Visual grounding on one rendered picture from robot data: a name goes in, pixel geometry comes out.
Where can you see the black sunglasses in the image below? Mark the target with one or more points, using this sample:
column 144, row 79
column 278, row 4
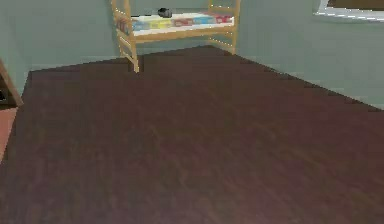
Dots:
column 165, row 12

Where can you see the wooden bed with colourful mattress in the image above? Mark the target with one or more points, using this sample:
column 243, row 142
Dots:
column 181, row 34

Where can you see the white framed window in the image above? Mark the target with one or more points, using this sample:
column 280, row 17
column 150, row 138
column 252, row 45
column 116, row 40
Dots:
column 346, row 13

